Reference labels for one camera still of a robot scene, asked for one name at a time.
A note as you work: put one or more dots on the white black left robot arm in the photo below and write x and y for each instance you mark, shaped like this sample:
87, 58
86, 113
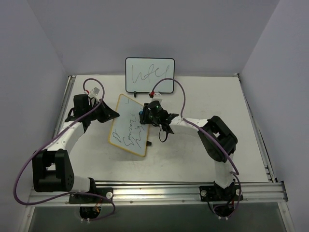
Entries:
52, 169

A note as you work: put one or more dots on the blue felt eraser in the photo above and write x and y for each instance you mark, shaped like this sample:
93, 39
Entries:
141, 115

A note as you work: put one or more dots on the aluminium right side rail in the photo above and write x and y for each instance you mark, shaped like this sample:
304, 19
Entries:
260, 140

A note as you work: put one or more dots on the black framed whiteboard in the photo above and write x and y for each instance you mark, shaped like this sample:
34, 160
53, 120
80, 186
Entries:
141, 74

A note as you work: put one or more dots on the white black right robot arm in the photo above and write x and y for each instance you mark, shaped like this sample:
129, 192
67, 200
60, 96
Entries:
217, 138

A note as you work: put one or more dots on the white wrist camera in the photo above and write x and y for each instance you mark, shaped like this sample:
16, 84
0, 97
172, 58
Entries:
155, 96
93, 93

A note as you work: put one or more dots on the aluminium front mounting rail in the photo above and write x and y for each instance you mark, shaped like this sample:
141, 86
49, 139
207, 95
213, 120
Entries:
189, 193

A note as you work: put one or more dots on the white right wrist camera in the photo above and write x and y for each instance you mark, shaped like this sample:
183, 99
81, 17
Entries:
155, 96

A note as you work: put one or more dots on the aluminium left side rail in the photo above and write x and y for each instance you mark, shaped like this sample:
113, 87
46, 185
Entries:
64, 103

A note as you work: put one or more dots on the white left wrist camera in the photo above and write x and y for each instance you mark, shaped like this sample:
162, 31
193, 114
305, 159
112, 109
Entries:
93, 93

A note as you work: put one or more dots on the yellow framed whiteboard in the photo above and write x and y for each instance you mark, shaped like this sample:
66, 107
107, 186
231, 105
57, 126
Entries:
127, 132

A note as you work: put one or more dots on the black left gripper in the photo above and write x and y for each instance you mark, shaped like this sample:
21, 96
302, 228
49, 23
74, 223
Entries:
102, 112

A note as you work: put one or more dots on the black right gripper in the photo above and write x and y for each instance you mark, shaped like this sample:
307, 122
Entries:
145, 117

